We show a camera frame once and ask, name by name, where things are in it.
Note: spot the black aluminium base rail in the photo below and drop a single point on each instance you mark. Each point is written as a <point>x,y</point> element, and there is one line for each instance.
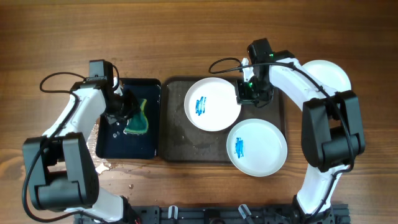
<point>271,214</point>

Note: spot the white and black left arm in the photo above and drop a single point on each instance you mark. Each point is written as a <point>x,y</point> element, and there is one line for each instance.
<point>60,177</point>

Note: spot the white plate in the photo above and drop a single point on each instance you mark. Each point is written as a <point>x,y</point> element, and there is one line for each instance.
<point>329,73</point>
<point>256,147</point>
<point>210,104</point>

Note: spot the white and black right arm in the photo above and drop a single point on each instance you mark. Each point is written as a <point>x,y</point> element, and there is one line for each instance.
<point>332,130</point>

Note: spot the large brown serving tray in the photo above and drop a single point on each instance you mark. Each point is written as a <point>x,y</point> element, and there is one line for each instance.
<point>181,141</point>

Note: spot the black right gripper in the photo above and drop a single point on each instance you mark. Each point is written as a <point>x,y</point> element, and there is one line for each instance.
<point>243,98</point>

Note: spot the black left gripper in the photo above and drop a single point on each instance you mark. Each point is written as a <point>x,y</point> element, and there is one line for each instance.
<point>133,107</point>

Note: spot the small black water tray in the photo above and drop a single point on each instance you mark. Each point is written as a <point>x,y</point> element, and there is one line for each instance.
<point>113,142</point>

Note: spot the green and yellow sponge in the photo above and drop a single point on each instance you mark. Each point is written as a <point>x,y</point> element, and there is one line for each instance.
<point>138,123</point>

